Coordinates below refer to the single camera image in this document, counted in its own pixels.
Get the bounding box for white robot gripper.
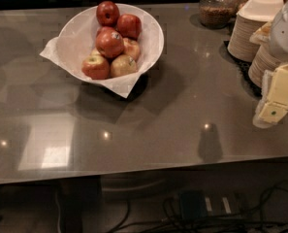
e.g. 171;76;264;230
253;1;288;128

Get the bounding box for pale red apple right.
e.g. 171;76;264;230
123;38;141;61

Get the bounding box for yellow green apple front right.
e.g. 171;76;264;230
111;54;137;78

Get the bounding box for red apple back right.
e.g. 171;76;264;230
116;14;142;40

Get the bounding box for red yellow apple front left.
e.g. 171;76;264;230
81;54;110;80

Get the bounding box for red apple top back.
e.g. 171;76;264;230
96;1;120;26

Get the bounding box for white bowl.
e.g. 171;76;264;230
56;4;164;85

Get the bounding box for lower stack paper plates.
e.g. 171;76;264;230
248;45;281;87

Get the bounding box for black tray mat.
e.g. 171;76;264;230
227;50;262;99

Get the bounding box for tall stack paper plates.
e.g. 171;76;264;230
227;14;265;62

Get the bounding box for glass jar with grains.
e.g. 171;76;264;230
199;0;238;28

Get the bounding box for black power adapter box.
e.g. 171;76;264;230
178;190;208;220

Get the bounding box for white paper liner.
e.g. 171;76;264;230
39;36;144;99

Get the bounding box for black floor cables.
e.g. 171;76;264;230
106;184;288;233

